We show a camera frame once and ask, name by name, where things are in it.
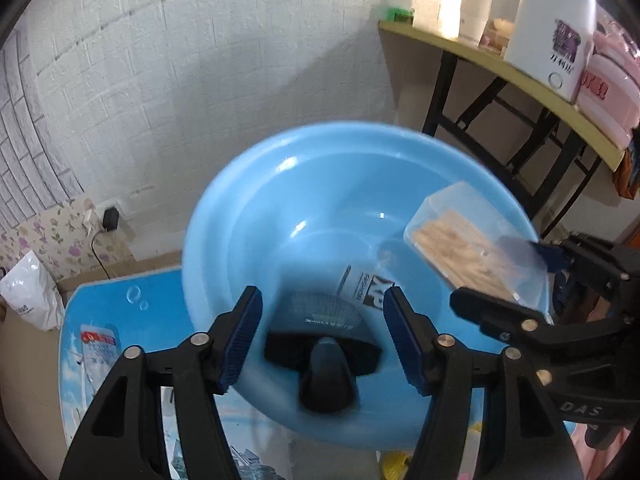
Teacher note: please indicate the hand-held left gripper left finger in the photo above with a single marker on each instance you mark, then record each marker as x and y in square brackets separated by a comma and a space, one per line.
[245, 340]

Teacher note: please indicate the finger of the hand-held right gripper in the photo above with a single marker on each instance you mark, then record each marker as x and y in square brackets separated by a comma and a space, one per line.
[490, 312]
[550, 257]

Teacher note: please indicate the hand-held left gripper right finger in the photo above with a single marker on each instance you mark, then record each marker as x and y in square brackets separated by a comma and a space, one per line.
[400, 340]

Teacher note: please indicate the clear bag of sticks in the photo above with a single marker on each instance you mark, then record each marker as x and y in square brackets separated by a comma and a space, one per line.
[450, 240]

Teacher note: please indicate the clear bottle silver cap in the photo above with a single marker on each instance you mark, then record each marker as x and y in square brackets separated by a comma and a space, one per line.
[100, 355]

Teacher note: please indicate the blue plastic basin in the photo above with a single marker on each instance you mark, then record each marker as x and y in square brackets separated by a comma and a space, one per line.
[300, 185]

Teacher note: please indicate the printed glass desktop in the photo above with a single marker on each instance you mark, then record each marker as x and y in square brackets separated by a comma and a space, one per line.
[150, 310]

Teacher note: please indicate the black and white printed card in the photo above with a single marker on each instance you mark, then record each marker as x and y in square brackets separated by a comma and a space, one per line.
[367, 287]

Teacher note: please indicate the black plastic brush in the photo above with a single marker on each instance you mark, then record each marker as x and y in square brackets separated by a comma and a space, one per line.
[325, 360]

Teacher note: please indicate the orange cloth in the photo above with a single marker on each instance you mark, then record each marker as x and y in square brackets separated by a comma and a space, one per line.
[627, 175]

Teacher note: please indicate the pink lunch box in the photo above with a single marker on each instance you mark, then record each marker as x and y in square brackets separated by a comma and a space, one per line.
[610, 90]

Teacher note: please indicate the black power adapter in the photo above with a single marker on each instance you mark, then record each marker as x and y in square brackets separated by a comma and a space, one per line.
[111, 220]

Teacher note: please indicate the white plastic bag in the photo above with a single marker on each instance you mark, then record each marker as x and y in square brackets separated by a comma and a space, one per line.
[30, 290]

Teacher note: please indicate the white box purple print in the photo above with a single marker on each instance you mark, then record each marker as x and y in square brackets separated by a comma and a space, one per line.
[540, 20]

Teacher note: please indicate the small green box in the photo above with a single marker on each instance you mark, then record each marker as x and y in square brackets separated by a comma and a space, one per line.
[400, 14]

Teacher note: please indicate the white wall socket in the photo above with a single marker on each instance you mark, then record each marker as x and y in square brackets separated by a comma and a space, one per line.
[90, 220]

